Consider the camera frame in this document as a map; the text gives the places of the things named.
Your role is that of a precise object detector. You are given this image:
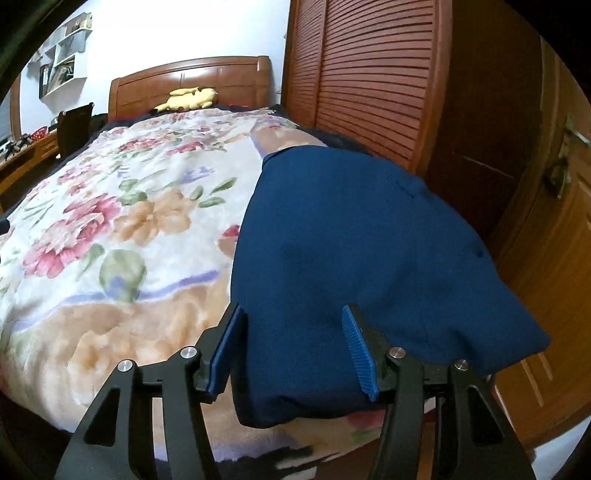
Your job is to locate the navy blue suit jacket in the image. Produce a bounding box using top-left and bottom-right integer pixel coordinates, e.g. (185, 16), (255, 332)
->
(230, 146), (550, 428)

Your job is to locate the wooden room door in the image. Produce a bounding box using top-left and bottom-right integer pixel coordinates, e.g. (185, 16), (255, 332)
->
(497, 43), (590, 450)

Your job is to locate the floral bed blanket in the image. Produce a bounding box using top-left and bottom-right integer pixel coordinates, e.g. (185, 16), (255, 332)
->
(0, 106), (438, 464)

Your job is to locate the wooden desk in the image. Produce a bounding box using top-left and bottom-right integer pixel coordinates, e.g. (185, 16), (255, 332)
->
(0, 130), (59, 195)

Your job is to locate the dark desk chair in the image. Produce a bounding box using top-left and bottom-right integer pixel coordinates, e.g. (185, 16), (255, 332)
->
(57, 102), (94, 159)

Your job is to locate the wooden louvered wardrobe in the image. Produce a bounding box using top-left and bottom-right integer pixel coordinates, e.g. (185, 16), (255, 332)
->
(281, 0), (543, 242)

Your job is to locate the yellow plush toy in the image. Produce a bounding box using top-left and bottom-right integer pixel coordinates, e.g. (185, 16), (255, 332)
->
(152, 87), (217, 113)

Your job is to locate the wooden bed headboard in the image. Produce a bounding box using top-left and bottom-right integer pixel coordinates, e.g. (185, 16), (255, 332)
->
(108, 56), (274, 122)

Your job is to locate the brass door handle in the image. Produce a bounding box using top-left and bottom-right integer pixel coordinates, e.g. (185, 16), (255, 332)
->
(543, 114), (590, 199)

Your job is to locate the white wall shelf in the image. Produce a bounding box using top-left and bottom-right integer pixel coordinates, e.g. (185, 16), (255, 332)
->
(25, 11), (93, 101)

